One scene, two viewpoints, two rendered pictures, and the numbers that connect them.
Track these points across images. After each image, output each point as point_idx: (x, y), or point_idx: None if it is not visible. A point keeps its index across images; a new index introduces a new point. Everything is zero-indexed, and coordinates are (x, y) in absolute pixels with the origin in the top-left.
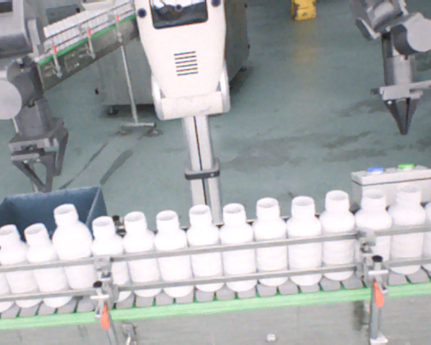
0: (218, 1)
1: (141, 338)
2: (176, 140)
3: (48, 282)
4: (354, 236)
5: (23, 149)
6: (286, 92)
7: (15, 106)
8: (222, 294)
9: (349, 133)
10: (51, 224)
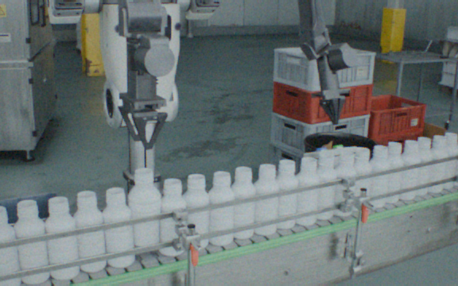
0: (180, 25)
1: (197, 285)
2: (0, 188)
3: (124, 241)
4: (340, 182)
5: (138, 110)
6: (103, 141)
7: (168, 67)
8: (256, 238)
9: (177, 175)
10: None
